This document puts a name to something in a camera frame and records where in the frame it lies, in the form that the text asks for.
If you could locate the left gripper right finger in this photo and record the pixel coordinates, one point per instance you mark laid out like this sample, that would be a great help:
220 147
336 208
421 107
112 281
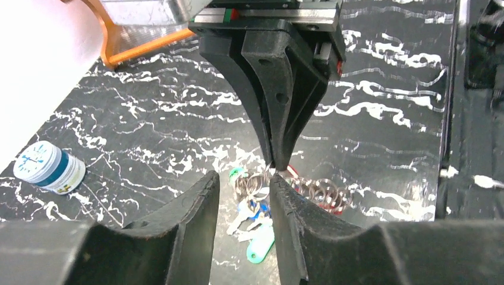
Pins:
316 247

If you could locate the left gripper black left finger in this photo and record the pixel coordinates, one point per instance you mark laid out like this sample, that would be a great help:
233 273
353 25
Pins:
172 245

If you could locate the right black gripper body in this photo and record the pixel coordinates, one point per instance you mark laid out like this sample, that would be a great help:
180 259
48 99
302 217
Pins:
316 21

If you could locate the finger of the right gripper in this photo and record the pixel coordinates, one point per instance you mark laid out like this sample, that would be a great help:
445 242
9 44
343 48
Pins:
224 53
292 86

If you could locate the metal keyring with red handle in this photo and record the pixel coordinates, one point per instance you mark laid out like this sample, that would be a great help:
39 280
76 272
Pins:
257 204

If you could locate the orange wooden shoe rack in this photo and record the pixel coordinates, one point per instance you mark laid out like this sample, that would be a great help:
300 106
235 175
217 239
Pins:
122 43

